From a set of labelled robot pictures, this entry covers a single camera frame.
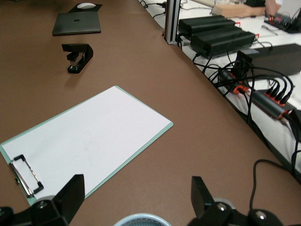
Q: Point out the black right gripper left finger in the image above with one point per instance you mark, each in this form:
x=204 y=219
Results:
x=70 y=200

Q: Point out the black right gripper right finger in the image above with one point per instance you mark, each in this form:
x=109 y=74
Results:
x=203 y=202

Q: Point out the silver laptop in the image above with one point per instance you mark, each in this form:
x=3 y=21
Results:
x=77 y=23

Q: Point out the bystander bare hand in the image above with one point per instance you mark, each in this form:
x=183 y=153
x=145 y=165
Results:
x=272 y=6

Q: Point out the light blue mesh pen cup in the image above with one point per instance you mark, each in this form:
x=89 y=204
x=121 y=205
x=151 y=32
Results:
x=141 y=221

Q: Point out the green clipboard with paper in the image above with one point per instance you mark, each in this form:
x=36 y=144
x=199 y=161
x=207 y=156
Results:
x=89 y=136

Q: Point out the mint green clipboard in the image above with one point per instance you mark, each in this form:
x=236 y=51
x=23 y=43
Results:
x=131 y=162

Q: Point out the grey hub orange ports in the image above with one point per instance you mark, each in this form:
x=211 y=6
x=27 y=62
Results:
x=263 y=101

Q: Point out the black hub orange ports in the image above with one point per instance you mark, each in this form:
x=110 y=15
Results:
x=227 y=76

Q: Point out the small black adapter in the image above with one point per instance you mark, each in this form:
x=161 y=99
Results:
x=243 y=58

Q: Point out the black stapler red tip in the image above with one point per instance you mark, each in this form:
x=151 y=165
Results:
x=87 y=50

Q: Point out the black power supply brick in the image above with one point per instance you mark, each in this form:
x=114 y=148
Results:
x=221 y=42
x=204 y=23

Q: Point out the large flat black box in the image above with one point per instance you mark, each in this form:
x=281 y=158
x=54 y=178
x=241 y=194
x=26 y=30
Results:
x=279 y=58

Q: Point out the small metal tool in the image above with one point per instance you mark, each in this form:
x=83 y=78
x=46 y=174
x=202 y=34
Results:
x=269 y=29

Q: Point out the black mouse pad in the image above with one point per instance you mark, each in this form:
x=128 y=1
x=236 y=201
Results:
x=97 y=8

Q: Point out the white computer mouse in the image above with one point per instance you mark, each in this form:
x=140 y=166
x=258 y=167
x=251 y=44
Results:
x=86 y=5

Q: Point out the electronics circuit board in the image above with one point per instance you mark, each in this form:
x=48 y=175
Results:
x=282 y=21

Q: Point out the aluminium profile post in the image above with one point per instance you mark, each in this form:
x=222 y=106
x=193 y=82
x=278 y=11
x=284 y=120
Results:
x=171 y=21

